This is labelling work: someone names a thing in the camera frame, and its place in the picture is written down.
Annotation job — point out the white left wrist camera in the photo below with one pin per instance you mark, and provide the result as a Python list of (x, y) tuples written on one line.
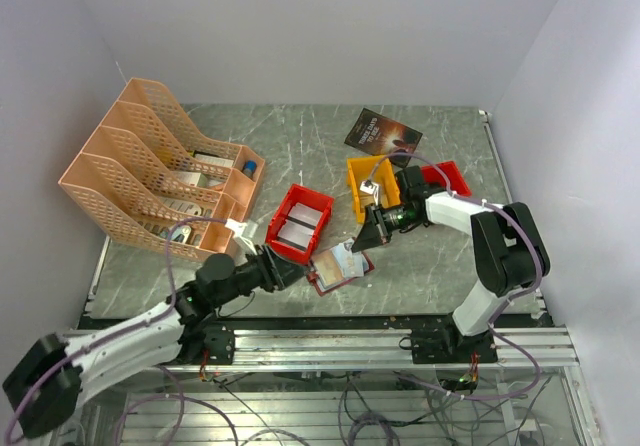
[(243, 234)]

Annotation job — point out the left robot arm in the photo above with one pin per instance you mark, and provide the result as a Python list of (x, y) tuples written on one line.
[(58, 375)]

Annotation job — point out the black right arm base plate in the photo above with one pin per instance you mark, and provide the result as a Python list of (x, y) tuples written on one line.
[(440, 348)]

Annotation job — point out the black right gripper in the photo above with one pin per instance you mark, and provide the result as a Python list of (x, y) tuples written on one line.
[(374, 230)]

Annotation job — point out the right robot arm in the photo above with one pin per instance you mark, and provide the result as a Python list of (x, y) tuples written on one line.
[(509, 253)]

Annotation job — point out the gold credit card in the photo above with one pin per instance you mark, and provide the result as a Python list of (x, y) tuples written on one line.
[(328, 272)]

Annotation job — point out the dark booklet three days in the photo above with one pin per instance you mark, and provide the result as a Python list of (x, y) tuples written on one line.
[(376, 134)]

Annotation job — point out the red plastic bin with cards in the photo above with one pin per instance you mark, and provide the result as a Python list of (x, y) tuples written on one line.
[(308, 197)]

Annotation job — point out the peach plastic desk organizer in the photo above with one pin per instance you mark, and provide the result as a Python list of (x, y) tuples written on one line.
[(150, 178)]

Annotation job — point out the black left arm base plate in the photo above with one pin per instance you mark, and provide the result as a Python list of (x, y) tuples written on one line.
[(215, 345)]

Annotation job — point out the red leather card holder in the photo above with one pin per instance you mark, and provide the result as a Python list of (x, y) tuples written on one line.
[(311, 276)]

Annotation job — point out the white striped credit card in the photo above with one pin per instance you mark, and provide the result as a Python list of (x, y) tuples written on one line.
[(351, 264)]

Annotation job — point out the blue capped bottle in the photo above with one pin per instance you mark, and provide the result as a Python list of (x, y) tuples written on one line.
[(249, 168)]

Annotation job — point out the yellow plastic bin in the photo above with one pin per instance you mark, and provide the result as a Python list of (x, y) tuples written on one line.
[(377, 169)]

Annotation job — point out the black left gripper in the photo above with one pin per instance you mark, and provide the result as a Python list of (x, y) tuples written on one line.
[(277, 271)]

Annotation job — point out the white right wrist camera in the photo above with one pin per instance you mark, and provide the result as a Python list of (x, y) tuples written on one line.
[(369, 194)]

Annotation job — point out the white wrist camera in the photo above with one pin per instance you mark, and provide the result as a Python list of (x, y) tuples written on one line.
[(243, 234), (369, 194)]

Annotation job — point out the aluminium mounting rail frame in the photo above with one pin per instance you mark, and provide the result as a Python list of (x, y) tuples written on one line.
[(367, 380)]

